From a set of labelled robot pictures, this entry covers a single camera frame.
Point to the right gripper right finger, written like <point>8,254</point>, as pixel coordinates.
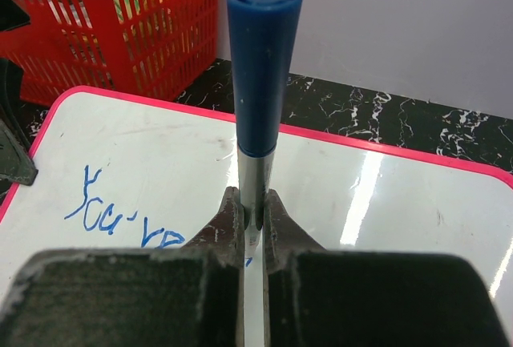
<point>319,297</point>

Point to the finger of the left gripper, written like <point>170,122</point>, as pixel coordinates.
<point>16,165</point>

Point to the pink framed whiteboard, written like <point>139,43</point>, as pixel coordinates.
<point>123,171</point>

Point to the blue capped whiteboard marker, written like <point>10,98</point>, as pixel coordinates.
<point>262,35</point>

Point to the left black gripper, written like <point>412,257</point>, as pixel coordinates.
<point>13,16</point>

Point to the red plastic shopping basket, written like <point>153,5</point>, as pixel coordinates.
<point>153,48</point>

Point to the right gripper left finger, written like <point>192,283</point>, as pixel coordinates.
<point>188,296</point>

